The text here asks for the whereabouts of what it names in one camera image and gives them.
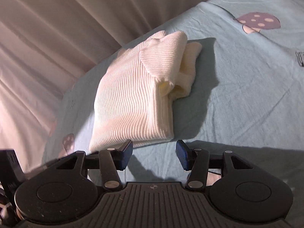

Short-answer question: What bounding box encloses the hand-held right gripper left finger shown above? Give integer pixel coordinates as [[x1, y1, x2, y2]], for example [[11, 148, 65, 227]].
[[55, 139, 134, 192]]

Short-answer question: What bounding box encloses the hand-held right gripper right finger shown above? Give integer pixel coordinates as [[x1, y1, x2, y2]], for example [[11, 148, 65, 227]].
[[175, 140, 253, 192]]

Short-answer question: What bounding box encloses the white ribbed knit sweater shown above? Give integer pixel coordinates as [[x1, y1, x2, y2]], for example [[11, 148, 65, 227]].
[[88, 30, 203, 153]]

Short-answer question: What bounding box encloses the light blue printed bed sheet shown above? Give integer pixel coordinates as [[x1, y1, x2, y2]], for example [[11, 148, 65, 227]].
[[43, 0, 304, 221]]

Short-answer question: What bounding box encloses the white curtain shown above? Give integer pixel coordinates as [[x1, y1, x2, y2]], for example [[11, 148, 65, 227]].
[[0, 0, 228, 171]]

